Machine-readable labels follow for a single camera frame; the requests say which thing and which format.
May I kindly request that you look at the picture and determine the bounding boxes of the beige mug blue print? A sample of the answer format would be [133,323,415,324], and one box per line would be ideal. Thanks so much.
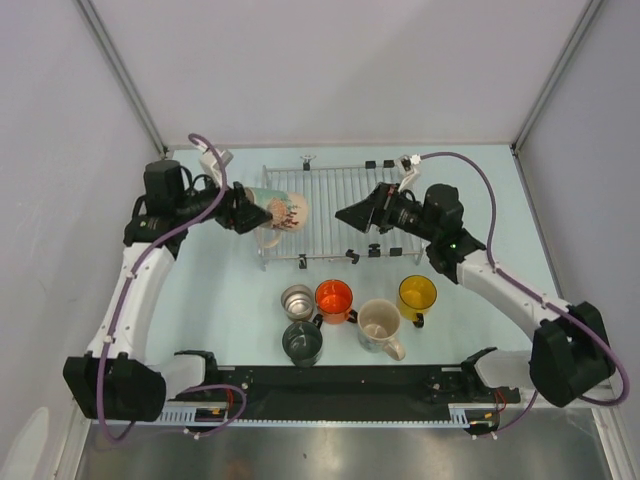
[357,299,406,361]

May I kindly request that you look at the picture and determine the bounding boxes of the stainless steel cup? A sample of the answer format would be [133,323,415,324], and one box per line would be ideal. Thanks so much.
[281,284,315,322]

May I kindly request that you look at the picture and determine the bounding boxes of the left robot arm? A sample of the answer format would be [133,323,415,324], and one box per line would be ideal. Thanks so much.
[63,153,271,422]

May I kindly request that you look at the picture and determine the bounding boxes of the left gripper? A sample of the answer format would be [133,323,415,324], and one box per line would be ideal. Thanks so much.
[176,168,272,234]

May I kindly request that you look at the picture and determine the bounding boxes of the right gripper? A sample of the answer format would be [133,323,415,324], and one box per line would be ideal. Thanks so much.
[337,181,439,242]

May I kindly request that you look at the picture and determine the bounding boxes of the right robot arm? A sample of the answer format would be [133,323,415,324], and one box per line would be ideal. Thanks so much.
[335,183,622,407]

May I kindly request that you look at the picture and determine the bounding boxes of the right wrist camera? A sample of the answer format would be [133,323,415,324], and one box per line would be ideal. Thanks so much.
[394,154,422,191]

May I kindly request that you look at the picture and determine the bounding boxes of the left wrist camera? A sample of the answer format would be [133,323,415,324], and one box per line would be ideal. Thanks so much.
[199,149,234,186]

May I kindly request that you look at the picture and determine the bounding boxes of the yellow mug black handle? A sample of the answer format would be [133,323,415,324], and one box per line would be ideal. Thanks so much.
[396,275,437,328]

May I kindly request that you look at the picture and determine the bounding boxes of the dark green mug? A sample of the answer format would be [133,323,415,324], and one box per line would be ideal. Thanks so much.
[282,321,323,368]

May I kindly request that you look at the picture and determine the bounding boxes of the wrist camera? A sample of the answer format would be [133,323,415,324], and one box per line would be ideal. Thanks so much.
[199,149,234,186]
[394,154,422,191]

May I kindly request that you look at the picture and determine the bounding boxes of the metal wire dish rack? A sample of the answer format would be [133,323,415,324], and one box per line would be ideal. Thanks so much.
[254,154,426,271]

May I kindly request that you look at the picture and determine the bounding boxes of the beige mug coral print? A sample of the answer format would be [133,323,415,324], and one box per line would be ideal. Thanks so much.
[245,187,311,249]

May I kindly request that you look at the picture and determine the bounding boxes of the orange mug black handle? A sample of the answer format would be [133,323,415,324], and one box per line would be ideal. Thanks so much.
[311,279,358,328]

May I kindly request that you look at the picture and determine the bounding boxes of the slotted cable duct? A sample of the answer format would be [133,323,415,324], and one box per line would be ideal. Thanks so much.
[154,405,498,430]

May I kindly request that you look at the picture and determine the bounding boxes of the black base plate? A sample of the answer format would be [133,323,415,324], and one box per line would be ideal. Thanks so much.
[205,365,521,420]

